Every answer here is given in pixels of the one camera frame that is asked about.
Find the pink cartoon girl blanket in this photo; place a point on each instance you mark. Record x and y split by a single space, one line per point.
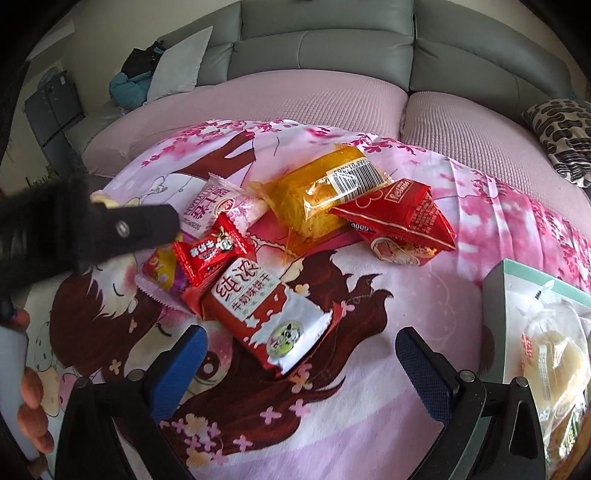
312 389

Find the person's left hand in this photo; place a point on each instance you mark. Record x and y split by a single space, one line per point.
31 418

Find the green white cardboard tray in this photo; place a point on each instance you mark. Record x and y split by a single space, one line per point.
506 290

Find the grey leather sofa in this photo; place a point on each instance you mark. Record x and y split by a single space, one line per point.
418 46

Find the black bag on sofa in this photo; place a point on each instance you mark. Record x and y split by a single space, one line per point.
140 61

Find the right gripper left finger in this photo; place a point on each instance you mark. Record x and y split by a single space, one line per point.
88 443

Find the red white biscuit packet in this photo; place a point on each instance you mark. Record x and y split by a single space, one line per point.
275 324

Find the black white patterned cushion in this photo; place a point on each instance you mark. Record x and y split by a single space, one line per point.
563 127

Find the small red candy packet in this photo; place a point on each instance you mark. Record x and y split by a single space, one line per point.
222 243

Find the orange cake packet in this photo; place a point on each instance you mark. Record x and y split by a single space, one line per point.
303 198

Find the pink knitted sofa cover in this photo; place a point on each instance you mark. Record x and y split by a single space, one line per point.
459 128

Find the light grey cushion left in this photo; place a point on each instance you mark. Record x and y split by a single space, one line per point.
178 67

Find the teal cloth bundle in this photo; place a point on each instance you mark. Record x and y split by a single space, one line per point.
129 93

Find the dark cabinet left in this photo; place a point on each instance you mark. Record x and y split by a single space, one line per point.
52 110

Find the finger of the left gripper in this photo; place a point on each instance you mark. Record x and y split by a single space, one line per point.
107 233

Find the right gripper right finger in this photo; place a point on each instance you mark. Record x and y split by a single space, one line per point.
490 430

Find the clear bagged white bun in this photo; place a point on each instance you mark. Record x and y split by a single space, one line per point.
556 364

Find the red kiss snack bag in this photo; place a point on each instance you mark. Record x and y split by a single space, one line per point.
401 223

